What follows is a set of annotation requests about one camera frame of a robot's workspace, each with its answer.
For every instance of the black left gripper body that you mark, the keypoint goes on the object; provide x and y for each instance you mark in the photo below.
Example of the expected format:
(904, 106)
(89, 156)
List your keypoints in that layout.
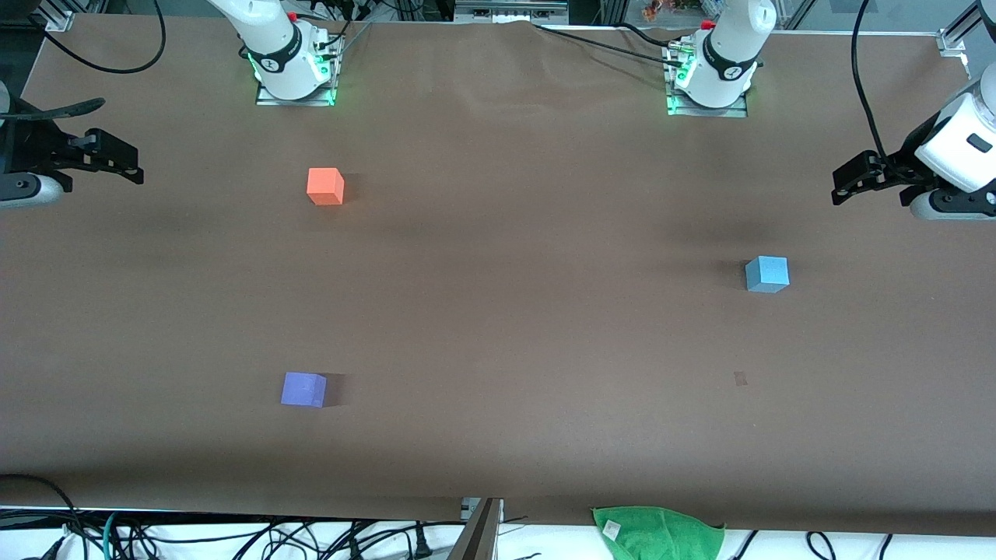
(900, 166)

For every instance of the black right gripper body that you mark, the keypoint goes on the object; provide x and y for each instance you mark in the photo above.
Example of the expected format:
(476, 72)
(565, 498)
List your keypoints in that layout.
(33, 146)

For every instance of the light blue foam block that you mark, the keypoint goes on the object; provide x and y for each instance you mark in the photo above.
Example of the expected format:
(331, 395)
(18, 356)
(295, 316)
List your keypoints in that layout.
(767, 274)

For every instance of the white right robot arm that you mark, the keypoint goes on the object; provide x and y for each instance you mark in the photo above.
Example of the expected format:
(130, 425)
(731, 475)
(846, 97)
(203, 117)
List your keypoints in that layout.
(276, 47)

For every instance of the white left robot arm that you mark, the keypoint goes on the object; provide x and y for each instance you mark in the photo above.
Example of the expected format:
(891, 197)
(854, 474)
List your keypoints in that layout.
(727, 54)

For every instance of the orange foam block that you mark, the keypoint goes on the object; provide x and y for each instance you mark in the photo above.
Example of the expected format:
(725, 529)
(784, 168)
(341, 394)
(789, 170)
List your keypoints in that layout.
(325, 187)

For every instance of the purple foam block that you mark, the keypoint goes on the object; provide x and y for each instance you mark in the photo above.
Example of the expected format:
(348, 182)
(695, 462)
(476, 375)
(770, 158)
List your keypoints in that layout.
(303, 390)

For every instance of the colourful small toys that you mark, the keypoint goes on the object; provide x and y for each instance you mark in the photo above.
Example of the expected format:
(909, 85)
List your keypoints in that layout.
(677, 9)

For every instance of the brown paper table cover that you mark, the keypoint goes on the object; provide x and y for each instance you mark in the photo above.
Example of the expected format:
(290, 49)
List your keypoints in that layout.
(498, 350)

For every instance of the grey device with ports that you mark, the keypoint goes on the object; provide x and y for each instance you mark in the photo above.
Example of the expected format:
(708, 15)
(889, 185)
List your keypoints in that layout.
(510, 11)

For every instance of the green microfibre cloth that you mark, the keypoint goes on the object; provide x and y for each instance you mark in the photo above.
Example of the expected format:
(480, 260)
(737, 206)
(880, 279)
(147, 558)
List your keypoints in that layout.
(657, 535)

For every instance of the black power plug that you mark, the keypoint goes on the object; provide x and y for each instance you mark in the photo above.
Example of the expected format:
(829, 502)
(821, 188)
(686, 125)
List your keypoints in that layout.
(422, 540)

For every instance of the aluminium frame profile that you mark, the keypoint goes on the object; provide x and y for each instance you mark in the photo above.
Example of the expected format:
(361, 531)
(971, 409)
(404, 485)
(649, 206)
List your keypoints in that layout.
(56, 14)
(961, 31)

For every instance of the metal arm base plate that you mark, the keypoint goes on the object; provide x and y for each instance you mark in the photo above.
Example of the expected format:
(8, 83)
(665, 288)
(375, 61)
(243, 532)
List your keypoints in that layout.
(268, 97)
(685, 109)

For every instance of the grey metal post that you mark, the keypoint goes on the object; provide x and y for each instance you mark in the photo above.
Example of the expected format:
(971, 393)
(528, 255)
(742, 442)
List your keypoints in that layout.
(476, 537)

